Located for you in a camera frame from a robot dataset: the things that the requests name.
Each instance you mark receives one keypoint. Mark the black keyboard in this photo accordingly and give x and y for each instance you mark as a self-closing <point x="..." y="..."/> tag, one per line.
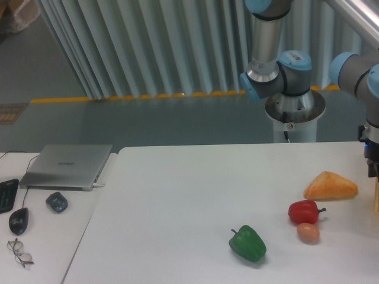
<point x="8" y="192"/>

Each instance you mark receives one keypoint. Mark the small black case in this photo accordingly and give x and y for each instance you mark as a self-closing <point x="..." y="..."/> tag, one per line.
<point x="57" y="202"/>

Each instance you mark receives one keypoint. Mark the red bell pepper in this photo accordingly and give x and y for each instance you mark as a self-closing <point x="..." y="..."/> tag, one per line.
<point x="305" y="211"/>

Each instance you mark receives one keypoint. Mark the silver closed laptop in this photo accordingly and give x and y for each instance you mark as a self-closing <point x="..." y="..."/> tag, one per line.
<point x="67" y="166"/>

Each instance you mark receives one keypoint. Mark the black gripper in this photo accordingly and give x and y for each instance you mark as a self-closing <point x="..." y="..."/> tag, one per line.
<point x="370" y="152"/>

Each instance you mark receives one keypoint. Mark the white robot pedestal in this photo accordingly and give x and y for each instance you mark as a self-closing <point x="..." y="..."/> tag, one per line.
<point x="294" y="119"/>

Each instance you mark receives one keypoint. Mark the black computer mouse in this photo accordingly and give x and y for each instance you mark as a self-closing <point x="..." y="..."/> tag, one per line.
<point x="18" y="221"/>

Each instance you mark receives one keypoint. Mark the brown egg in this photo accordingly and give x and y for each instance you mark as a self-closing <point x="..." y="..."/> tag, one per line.
<point x="308" y="232"/>

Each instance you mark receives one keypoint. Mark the cardboard box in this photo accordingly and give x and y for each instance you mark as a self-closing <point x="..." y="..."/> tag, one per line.
<point x="17" y="15"/>

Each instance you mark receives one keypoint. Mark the green bell pepper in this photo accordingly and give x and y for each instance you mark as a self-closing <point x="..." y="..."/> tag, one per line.
<point x="247" y="244"/>

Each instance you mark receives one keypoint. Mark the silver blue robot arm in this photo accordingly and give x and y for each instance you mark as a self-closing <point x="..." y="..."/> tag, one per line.
<point x="283" y="79"/>

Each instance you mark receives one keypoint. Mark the orange bread loaf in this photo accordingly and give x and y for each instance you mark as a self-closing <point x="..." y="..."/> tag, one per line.
<point x="329" y="186"/>

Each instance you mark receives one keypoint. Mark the thin-rimmed eyeglasses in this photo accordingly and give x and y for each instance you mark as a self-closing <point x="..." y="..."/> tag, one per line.
<point x="21" y="257"/>

